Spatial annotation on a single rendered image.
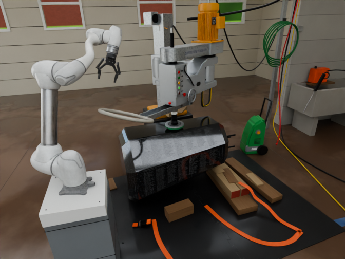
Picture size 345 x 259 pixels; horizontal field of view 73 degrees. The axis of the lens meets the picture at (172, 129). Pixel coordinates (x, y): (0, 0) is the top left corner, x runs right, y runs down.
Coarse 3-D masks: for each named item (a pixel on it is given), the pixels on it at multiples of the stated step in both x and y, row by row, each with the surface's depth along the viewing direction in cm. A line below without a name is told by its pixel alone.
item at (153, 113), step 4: (184, 104) 259; (188, 104) 265; (156, 108) 240; (160, 108) 245; (164, 108) 250; (168, 108) 238; (172, 108) 244; (176, 108) 248; (144, 112) 228; (148, 112) 232; (152, 112) 237; (156, 112) 241; (160, 112) 229; (164, 112) 234; (168, 112) 240; (148, 116) 218; (152, 116) 222; (156, 116) 226; (160, 116) 231
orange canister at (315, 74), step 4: (312, 68) 427; (316, 68) 423; (320, 68) 422; (324, 68) 422; (328, 68) 423; (312, 72) 426; (316, 72) 420; (320, 72) 421; (312, 76) 427; (316, 76) 422; (320, 76) 424; (308, 80) 438; (312, 80) 428; (316, 80) 426; (324, 80) 430; (308, 84) 433; (312, 84) 423; (320, 84) 428; (324, 84) 430
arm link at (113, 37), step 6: (108, 30) 180; (114, 30) 178; (120, 30) 181; (102, 36) 180; (108, 36) 179; (114, 36) 178; (120, 36) 181; (108, 42) 180; (114, 42) 179; (120, 42) 183
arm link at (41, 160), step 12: (48, 60) 147; (36, 72) 145; (48, 72) 142; (48, 84) 146; (48, 96) 149; (48, 108) 150; (48, 120) 152; (48, 132) 153; (48, 144) 155; (36, 156) 155; (48, 156) 154; (36, 168) 157; (48, 168) 153
